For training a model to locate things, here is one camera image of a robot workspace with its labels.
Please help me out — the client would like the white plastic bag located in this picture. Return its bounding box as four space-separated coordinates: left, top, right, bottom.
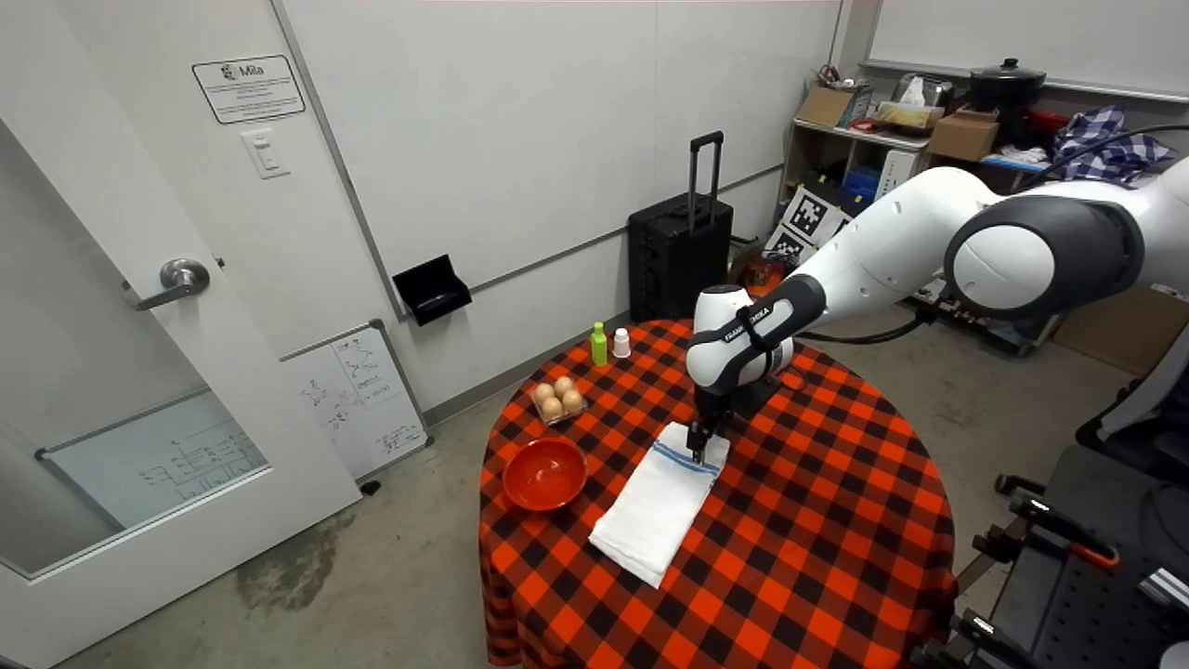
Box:
886 70 931 125

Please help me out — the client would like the red bowl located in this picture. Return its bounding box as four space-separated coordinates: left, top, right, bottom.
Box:
499 433 592 518

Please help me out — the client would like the white door with window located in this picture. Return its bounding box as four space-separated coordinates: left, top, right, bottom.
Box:
0 0 362 669

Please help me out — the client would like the black suitcase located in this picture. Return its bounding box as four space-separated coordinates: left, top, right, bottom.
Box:
625 129 735 327

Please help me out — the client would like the large brown cardboard sheet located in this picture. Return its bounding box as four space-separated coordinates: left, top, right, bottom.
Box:
1051 284 1189 378

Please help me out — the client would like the black white marker board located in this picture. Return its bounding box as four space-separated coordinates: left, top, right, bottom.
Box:
760 181 862 270

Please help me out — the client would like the small leaning whiteboard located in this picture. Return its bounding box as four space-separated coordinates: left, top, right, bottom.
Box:
279 318 431 488

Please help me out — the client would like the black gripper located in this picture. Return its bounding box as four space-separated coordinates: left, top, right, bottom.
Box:
683 376 760 457

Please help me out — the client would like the wooden shelf unit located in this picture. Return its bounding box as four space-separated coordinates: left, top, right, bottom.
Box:
782 79 1189 363

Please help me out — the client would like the black perforated robot table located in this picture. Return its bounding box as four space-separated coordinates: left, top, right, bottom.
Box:
951 404 1189 669

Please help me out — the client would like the silver door handle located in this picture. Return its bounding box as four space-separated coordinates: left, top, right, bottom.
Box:
130 256 215 317

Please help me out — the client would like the orange bag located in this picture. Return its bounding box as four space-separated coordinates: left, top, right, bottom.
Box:
735 254 791 306

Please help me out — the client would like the black wall box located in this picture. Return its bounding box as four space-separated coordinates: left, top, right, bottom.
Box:
388 254 475 331

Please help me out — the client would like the small white wall plate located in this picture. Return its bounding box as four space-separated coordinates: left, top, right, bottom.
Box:
236 125 294 181

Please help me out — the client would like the black cooking pot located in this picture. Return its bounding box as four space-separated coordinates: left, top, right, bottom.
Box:
964 57 1051 121

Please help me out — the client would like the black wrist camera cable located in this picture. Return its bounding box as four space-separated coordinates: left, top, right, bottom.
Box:
812 298 946 350

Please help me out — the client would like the red black plaid tablecloth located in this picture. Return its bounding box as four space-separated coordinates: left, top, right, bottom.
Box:
475 317 963 669

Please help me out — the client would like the white door sign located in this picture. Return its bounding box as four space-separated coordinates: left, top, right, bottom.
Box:
188 53 312 129

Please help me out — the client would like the white towel with blue stripes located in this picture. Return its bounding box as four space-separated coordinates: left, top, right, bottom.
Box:
587 420 735 594

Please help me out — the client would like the dark storage bin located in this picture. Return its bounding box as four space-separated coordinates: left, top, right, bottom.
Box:
976 295 1059 362

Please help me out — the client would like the large wall whiteboard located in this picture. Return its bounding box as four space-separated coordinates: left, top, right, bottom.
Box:
864 0 1189 104
267 0 862 302

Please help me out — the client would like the black orange clamp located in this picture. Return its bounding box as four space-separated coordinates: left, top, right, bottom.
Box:
971 472 1127 577
946 604 1035 669

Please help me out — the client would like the cardboard box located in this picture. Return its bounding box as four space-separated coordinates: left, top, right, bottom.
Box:
926 108 1002 166
793 80 862 132

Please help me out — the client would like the blue patterned cloth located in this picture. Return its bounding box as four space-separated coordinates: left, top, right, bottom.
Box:
1046 104 1174 188

